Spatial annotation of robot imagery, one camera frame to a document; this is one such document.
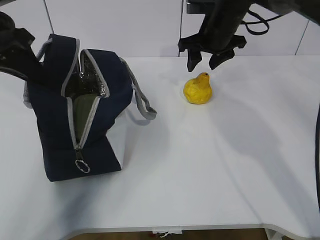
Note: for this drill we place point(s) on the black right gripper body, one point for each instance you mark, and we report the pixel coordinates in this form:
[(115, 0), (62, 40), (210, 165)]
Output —
[(197, 43)]

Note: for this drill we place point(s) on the white tape on table edge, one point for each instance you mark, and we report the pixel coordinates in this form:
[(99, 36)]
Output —
[(163, 232)]

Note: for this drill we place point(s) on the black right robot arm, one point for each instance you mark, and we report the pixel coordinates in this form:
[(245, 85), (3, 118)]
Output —
[(217, 34)]

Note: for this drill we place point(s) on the navy blue lunch bag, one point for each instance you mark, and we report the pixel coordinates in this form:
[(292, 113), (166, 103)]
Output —
[(73, 72)]

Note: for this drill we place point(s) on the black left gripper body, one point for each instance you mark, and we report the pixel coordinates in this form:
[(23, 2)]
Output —
[(12, 38)]

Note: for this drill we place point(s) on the green lidded glass container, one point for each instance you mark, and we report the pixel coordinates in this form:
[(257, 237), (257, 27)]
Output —
[(82, 106)]

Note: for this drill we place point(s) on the yellow pear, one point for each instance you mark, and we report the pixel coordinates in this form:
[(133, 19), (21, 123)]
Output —
[(198, 90)]

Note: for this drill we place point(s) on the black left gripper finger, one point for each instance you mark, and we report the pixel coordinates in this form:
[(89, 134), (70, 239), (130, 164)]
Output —
[(29, 67), (14, 73)]

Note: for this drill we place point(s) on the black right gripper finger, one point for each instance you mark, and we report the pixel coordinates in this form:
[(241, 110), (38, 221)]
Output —
[(217, 60), (193, 58)]

